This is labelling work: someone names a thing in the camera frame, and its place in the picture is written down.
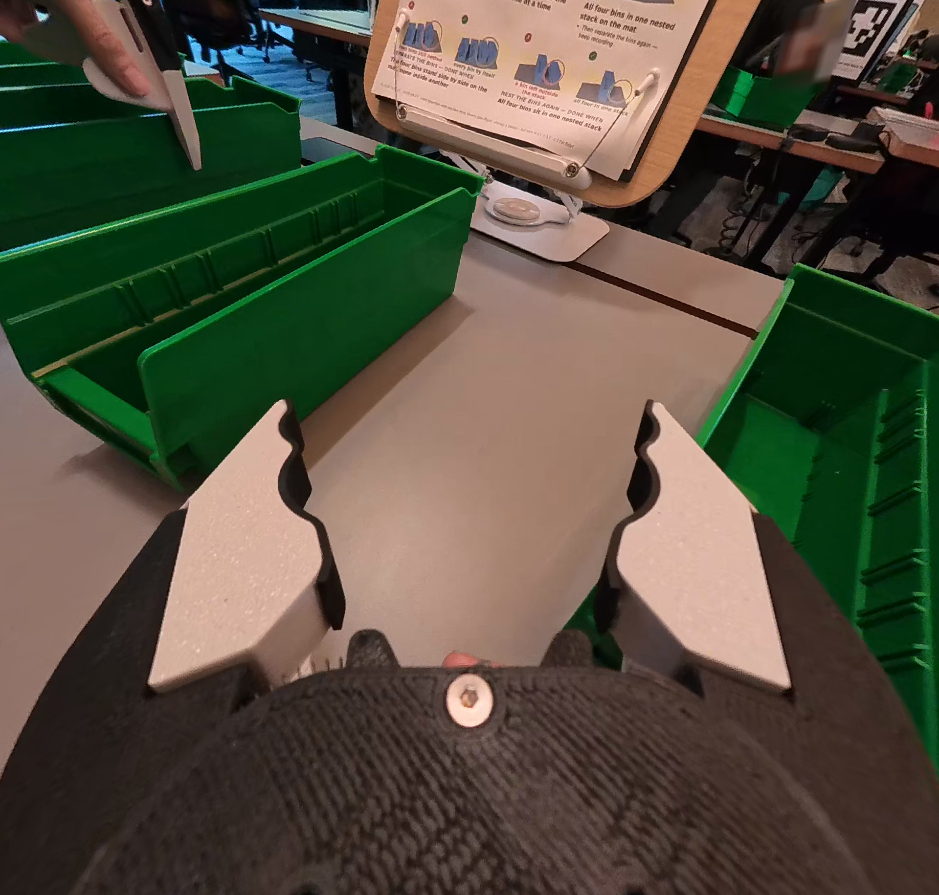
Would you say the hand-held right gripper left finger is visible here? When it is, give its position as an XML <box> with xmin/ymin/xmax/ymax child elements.
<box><xmin>147</xmin><ymin>398</ymin><xmax>347</xmax><ymax>694</ymax></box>

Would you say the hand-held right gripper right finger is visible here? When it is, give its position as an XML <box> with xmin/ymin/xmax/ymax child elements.
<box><xmin>594</xmin><ymin>400</ymin><xmax>793</xmax><ymax>694</ymax></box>

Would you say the black white marker tag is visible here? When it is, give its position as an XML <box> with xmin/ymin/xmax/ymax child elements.
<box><xmin>836</xmin><ymin>0</ymin><xmax>929</xmax><ymax>82</ymax></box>

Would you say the wooden board stand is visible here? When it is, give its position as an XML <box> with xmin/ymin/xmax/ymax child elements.
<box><xmin>364</xmin><ymin>0</ymin><xmax>784</xmax><ymax>208</ymax></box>

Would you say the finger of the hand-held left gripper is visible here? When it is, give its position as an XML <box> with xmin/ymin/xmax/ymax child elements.
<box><xmin>81</xmin><ymin>0</ymin><xmax>204</xmax><ymax>172</ymax></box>

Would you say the black office chair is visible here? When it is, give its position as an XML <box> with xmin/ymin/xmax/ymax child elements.
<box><xmin>176</xmin><ymin>0</ymin><xmax>259</xmax><ymax>84</ymax></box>

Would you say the printed instruction sheet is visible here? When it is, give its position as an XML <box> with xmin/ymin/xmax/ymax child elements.
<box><xmin>372</xmin><ymin>0</ymin><xmax>735</xmax><ymax>183</ymax></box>

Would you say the wooden table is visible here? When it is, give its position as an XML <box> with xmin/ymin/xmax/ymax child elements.
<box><xmin>260</xmin><ymin>4</ymin><xmax>375</xmax><ymax>49</ymax></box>
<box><xmin>697</xmin><ymin>110</ymin><xmax>892</xmax><ymax>174</ymax></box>

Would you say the black desk gadget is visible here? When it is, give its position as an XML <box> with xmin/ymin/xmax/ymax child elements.
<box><xmin>788</xmin><ymin>121</ymin><xmax>885</xmax><ymax>154</ymax></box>

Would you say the white stand base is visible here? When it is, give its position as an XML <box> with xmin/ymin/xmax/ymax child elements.
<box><xmin>469</xmin><ymin>149</ymin><xmax>611</xmax><ymax>262</ymax></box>

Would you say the grey desk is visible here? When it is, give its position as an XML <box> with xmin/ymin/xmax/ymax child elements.
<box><xmin>0</xmin><ymin>114</ymin><xmax>786</xmax><ymax>764</ymax></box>

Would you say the teal waste bin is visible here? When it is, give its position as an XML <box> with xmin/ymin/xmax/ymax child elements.
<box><xmin>800</xmin><ymin>169</ymin><xmax>842</xmax><ymax>212</ymax></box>

